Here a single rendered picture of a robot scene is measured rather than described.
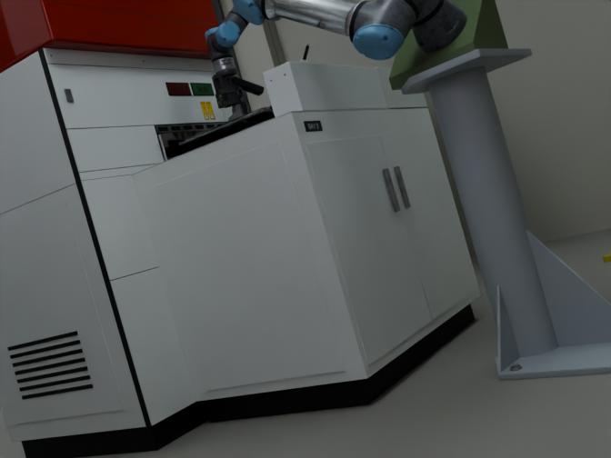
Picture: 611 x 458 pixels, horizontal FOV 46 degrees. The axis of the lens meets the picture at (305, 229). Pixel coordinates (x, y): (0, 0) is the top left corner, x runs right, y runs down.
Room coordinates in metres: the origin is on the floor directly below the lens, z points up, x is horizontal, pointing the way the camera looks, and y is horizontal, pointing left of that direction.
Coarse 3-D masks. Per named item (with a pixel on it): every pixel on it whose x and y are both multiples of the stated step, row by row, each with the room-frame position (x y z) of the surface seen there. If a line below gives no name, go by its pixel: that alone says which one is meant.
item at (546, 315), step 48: (480, 48) 1.78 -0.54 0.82; (432, 96) 1.99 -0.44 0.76; (480, 96) 1.92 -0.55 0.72; (480, 144) 1.91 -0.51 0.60; (480, 192) 1.92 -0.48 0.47; (480, 240) 1.95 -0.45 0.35; (528, 240) 1.93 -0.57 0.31; (528, 288) 1.91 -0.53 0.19; (576, 288) 1.87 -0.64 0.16; (528, 336) 1.92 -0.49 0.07; (576, 336) 1.89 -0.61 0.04
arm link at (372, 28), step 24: (240, 0) 2.01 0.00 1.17; (264, 0) 1.99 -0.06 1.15; (288, 0) 1.97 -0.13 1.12; (312, 0) 1.94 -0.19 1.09; (336, 0) 1.92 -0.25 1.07; (384, 0) 1.84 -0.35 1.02; (312, 24) 1.96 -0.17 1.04; (336, 24) 1.90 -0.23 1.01; (360, 24) 1.85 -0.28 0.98; (384, 24) 1.81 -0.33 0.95; (408, 24) 1.85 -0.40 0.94; (360, 48) 1.88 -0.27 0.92; (384, 48) 1.84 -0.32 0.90
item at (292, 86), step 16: (288, 64) 1.96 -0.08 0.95; (304, 64) 2.02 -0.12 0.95; (320, 64) 2.10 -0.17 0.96; (272, 80) 1.99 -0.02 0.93; (288, 80) 1.97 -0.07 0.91; (304, 80) 2.00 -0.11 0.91; (320, 80) 2.08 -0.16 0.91; (336, 80) 2.16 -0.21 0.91; (352, 80) 2.24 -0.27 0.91; (368, 80) 2.34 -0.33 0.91; (272, 96) 2.00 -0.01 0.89; (288, 96) 1.97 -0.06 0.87; (304, 96) 1.98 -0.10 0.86; (320, 96) 2.05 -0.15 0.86; (336, 96) 2.14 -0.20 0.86; (352, 96) 2.22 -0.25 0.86; (368, 96) 2.31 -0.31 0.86; (384, 96) 2.41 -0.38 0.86
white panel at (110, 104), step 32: (64, 64) 2.13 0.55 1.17; (96, 64) 2.24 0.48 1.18; (128, 64) 2.35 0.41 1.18; (160, 64) 2.48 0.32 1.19; (192, 64) 2.62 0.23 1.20; (64, 96) 2.10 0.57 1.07; (96, 96) 2.20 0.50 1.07; (128, 96) 2.32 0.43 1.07; (160, 96) 2.44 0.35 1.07; (192, 96) 2.58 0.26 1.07; (64, 128) 2.08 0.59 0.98; (96, 128) 2.17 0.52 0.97; (128, 128) 2.28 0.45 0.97; (96, 160) 2.14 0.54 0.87; (128, 160) 2.25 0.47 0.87; (160, 160) 2.37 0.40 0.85
